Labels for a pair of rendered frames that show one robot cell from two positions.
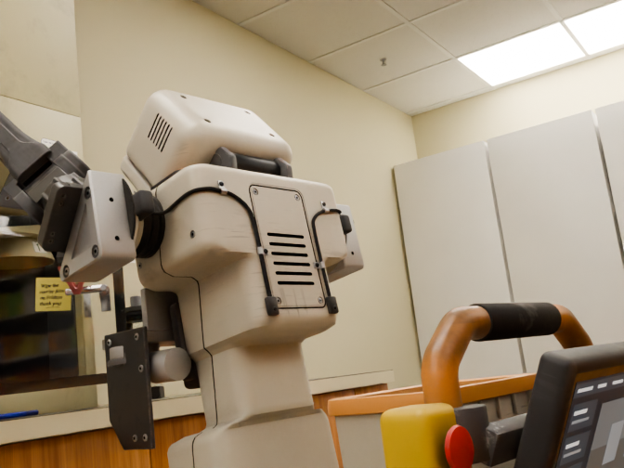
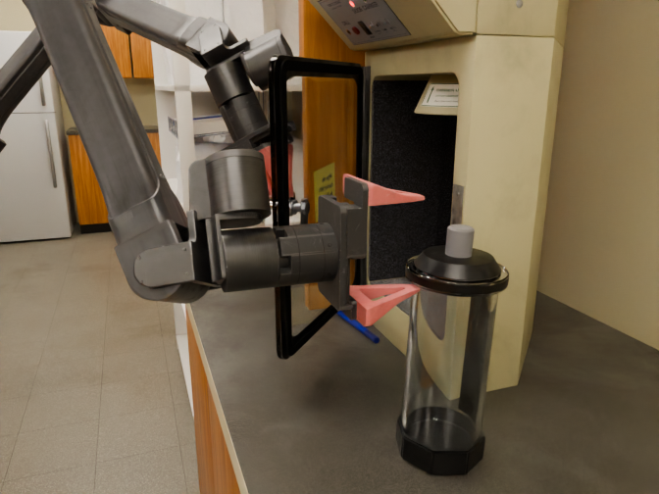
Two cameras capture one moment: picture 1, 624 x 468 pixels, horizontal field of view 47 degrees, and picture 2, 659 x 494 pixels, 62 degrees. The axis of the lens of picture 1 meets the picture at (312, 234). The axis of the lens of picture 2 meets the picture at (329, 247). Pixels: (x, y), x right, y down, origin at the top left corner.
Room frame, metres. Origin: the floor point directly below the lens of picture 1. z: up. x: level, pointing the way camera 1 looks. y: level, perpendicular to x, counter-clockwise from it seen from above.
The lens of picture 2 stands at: (2.12, -0.05, 1.35)
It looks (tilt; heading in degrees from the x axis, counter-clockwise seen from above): 16 degrees down; 128
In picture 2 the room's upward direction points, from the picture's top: straight up
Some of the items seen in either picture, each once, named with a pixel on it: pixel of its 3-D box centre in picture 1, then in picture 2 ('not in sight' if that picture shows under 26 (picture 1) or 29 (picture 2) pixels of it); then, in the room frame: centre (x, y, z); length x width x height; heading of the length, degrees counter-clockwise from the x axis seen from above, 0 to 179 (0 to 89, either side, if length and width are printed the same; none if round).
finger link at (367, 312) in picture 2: not in sight; (377, 279); (1.83, 0.40, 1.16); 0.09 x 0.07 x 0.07; 57
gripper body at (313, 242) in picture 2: not in sight; (310, 253); (1.79, 0.34, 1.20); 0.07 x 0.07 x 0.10; 57
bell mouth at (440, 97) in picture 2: not in sight; (476, 93); (1.78, 0.75, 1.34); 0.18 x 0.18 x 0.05
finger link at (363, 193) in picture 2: not in sight; (379, 213); (1.83, 0.40, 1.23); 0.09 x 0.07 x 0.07; 57
